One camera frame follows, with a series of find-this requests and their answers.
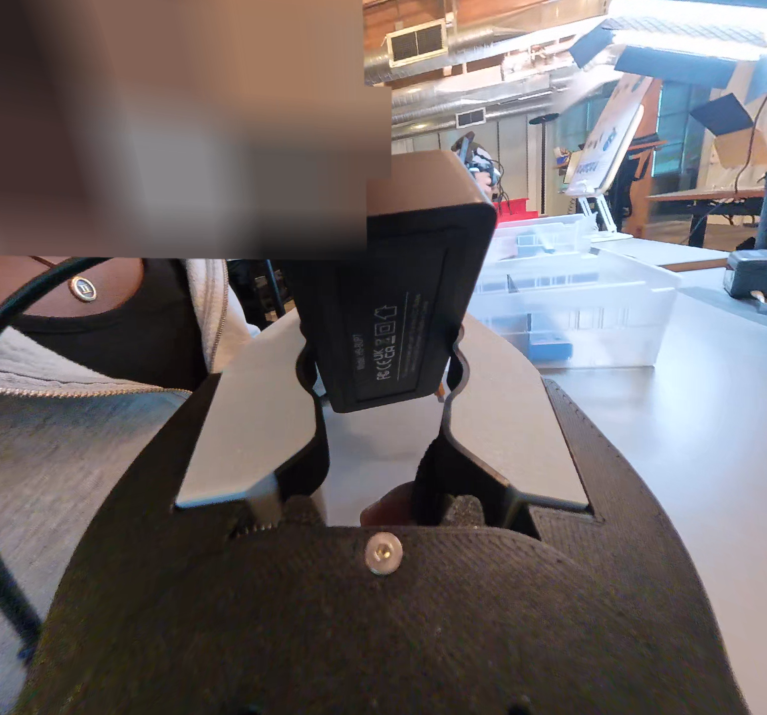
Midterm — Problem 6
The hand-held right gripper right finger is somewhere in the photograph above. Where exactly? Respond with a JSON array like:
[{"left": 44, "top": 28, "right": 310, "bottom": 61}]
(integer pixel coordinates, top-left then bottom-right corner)
[{"left": 437, "top": 312, "right": 592, "bottom": 526}]

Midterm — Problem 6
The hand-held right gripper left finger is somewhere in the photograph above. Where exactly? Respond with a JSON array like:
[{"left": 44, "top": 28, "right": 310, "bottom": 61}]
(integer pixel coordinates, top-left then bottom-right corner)
[{"left": 174, "top": 308, "right": 332, "bottom": 529}]

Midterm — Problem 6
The black usb hub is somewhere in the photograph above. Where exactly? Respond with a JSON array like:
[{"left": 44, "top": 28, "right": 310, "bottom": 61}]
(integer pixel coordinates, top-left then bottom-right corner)
[{"left": 296, "top": 150, "right": 499, "bottom": 414}]

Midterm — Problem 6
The black hub cable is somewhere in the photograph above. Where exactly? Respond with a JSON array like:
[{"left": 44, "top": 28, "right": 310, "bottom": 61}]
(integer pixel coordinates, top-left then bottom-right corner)
[{"left": 0, "top": 255, "right": 117, "bottom": 332}]

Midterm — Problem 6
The person's right hand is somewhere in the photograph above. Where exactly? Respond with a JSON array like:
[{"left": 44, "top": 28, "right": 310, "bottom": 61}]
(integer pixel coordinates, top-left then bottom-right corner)
[{"left": 360, "top": 481, "right": 415, "bottom": 528}]

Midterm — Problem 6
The small blue box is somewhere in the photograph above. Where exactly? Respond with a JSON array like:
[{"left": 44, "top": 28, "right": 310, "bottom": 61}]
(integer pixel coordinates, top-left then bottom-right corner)
[{"left": 527, "top": 334, "right": 574, "bottom": 363}]

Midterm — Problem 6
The person's black shirt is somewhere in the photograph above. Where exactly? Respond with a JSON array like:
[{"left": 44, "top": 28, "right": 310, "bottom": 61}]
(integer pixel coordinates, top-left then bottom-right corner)
[{"left": 12, "top": 258, "right": 212, "bottom": 393}]

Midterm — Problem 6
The clear plastic storage bin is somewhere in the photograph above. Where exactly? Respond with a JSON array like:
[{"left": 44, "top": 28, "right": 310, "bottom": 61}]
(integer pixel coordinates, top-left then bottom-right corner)
[
  {"left": 470, "top": 244, "right": 683, "bottom": 369},
  {"left": 494, "top": 212, "right": 603, "bottom": 263}
]

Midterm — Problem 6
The red plastic bin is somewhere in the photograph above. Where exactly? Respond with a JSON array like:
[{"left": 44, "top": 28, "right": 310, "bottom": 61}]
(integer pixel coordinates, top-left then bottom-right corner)
[{"left": 493, "top": 196, "right": 541, "bottom": 226}]

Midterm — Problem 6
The white sheet stand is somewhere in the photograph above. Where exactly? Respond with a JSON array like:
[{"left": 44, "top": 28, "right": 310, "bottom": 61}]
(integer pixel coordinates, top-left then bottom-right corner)
[{"left": 574, "top": 187, "right": 635, "bottom": 244}]

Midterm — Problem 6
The grey desktop device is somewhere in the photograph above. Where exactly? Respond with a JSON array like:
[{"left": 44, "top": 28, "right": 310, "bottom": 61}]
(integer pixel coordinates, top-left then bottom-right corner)
[{"left": 721, "top": 249, "right": 767, "bottom": 316}]

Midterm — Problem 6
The printed instruction sheet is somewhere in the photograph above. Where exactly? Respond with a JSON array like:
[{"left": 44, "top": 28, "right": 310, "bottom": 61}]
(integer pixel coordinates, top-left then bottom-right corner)
[{"left": 565, "top": 73, "right": 654, "bottom": 197}]

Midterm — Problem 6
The wooden table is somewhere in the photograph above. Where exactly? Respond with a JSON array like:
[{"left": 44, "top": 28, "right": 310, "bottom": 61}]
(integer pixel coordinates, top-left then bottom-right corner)
[{"left": 646, "top": 186, "right": 767, "bottom": 248}]

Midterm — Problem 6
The overhead light panel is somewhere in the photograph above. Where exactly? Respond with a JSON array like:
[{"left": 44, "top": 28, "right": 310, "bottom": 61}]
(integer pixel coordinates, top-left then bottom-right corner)
[{"left": 568, "top": 0, "right": 767, "bottom": 91}]

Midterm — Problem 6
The silver duct with vent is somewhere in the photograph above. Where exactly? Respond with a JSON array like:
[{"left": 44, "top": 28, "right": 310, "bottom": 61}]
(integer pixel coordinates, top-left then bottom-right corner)
[
  {"left": 392, "top": 83, "right": 555, "bottom": 130},
  {"left": 362, "top": 19, "right": 510, "bottom": 88}
]

